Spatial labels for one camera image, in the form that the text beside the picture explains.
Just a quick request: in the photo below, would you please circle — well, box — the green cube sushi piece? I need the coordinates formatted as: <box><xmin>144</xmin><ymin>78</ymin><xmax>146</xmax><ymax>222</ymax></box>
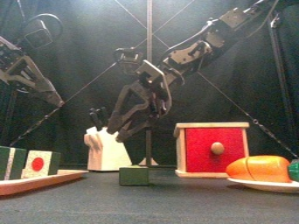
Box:
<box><xmin>118</xmin><ymin>165</ymin><xmax>151</xmax><ymax>186</ymax></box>

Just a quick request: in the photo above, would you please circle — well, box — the white sushi with red dot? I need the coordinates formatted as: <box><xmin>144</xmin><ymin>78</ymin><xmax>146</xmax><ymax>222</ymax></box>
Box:
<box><xmin>20</xmin><ymin>150</ymin><xmax>62</xmax><ymax>179</ymax></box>

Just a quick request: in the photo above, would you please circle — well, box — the wooden sushi plate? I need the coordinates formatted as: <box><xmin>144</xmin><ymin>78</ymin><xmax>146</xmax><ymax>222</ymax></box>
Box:
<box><xmin>0</xmin><ymin>169</ymin><xmax>90</xmax><ymax>197</ymax></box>

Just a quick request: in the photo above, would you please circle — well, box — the white round plate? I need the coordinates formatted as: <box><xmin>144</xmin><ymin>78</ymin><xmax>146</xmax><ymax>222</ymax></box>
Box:
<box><xmin>226</xmin><ymin>177</ymin><xmax>299</xmax><ymax>194</ymax></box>

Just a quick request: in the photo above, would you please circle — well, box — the white toy knife block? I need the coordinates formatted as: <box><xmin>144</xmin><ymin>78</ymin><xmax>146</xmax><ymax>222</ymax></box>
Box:
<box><xmin>83</xmin><ymin>126</ymin><xmax>135</xmax><ymax>172</ymax></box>

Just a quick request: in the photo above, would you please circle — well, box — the wooden box with red drawer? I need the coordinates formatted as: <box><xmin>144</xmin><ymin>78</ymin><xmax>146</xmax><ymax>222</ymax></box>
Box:
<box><xmin>172</xmin><ymin>122</ymin><xmax>251</xmax><ymax>179</ymax></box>

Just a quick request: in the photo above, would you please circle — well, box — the orange toy carrot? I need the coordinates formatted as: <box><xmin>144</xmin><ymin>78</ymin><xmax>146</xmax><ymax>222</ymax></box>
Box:
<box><xmin>224</xmin><ymin>155</ymin><xmax>294</xmax><ymax>184</ymax></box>

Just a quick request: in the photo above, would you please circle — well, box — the green toy vegetable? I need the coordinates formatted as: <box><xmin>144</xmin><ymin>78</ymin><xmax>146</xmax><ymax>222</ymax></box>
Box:
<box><xmin>287</xmin><ymin>158</ymin><xmax>299</xmax><ymax>183</ymax></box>

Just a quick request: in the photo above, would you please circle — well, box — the black toy knife handle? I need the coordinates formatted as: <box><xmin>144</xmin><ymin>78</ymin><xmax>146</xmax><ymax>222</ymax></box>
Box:
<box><xmin>88</xmin><ymin>108</ymin><xmax>104</xmax><ymax>132</ymax></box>

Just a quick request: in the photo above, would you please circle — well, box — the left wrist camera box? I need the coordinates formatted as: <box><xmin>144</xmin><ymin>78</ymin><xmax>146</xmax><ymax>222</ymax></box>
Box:
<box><xmin>23</xmin><ymin>18</ymin><xmax>54</xmax><ymax>50</ymax></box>

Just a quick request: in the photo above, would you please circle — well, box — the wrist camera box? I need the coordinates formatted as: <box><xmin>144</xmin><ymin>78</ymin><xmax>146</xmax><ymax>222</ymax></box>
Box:
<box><xmin>23</xmin><ymin>18</ymin><xmax>54</xmax><ymax>50</ymax></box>
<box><xmin>112</xmin><ymin>47</ymin><xmax>146</xmax><ymax>76</ymax></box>

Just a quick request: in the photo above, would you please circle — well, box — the thin steel brace cable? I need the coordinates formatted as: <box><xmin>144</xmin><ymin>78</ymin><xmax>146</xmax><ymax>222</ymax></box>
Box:
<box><xmin>114</xmin><ymin>0</ymin><xmax>299</xmax><ymax>160</ymax></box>
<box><xmin>8</xmin><ymin>0</ymin><xmax>196</xmax><ymax>148</ymax></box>

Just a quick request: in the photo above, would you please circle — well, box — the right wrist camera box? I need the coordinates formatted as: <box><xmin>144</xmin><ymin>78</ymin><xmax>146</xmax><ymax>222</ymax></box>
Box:
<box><xmin>112</xmin><ymin>47</ymin><xmax>146</xmax><ymax>76</ymax></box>

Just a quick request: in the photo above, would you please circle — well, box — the black camera cable loop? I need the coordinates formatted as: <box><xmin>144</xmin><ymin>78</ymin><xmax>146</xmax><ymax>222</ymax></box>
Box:
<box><xmin>26</xmin><ymin>12</ymin><xmax>64</xmax><ymax>40</ymax></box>

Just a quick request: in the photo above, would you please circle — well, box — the vertical metal frame pole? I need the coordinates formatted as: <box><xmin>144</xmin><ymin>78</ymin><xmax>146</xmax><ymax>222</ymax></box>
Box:
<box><xmin>138</xmin><ymin>0</ymin><xmax>160</xmax><ymax>168</ymax></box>

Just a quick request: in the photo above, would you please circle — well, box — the black metal frame strut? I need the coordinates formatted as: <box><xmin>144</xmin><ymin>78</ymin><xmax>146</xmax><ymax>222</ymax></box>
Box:
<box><xmin>267</xmin><ymin>11</ymin><xmax>295</xmax><ymax>141</ymax></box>

